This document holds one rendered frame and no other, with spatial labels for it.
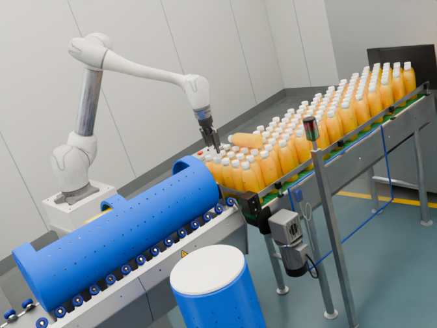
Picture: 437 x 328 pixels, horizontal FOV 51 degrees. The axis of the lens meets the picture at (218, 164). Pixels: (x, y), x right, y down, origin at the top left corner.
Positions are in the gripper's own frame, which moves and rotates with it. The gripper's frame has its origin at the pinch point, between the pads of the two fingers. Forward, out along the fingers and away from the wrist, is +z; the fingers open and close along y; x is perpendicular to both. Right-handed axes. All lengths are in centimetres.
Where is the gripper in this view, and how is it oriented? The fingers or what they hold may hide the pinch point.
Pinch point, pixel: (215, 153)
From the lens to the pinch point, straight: 236.2
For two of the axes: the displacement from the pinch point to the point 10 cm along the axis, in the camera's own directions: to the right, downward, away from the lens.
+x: 7.5, -4.3, 5.0
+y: 6.0, 1.4, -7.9
